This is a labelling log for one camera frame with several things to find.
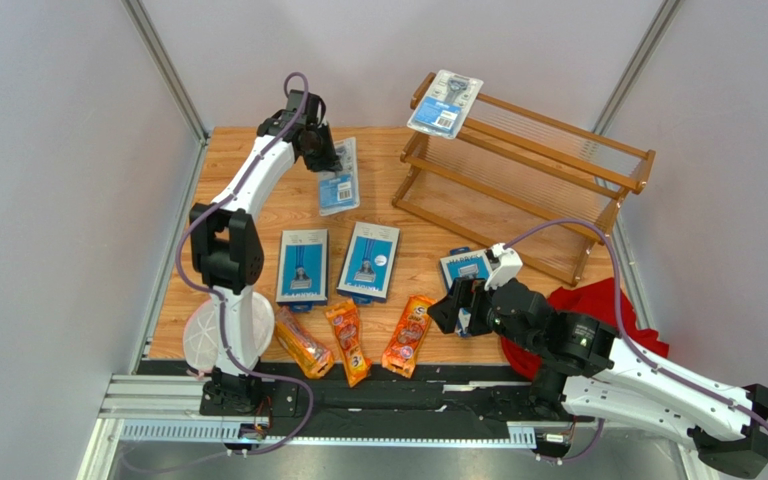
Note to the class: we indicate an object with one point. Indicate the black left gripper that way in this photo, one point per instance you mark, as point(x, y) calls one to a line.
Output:
point(331, 161)

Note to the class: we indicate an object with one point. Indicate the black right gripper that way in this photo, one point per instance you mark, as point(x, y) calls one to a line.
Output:
point(463, 305)

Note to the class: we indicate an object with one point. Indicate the clear blister razor pack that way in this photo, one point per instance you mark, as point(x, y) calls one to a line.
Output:
point(339, 191)
point(443, 103)

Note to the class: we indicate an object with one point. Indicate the orange Bic razor bag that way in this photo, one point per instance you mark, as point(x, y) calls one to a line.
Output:
point(344, 320)
point(401, 353)
point(313, 358)

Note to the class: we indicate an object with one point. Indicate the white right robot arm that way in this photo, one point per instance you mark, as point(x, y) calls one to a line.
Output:
point(588, 369)

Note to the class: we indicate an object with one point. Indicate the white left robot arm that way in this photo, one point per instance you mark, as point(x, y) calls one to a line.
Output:
point(227, 252)

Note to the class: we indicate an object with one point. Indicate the wooden two-tier shelf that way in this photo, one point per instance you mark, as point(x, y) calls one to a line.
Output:
point(553, 189)

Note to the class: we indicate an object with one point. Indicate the blue Harry's razor box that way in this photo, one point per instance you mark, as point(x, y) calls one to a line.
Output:
point(464, 264)
point(303, 269)
point(369, 263)

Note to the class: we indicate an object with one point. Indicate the red cloth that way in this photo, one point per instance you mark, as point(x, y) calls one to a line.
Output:
point(596, 300)

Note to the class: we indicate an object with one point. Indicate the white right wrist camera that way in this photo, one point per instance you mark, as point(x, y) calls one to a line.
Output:
point(505, 264)

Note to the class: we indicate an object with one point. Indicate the aluminium slotted rail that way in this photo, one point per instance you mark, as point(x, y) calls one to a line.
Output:
point(203, 431)

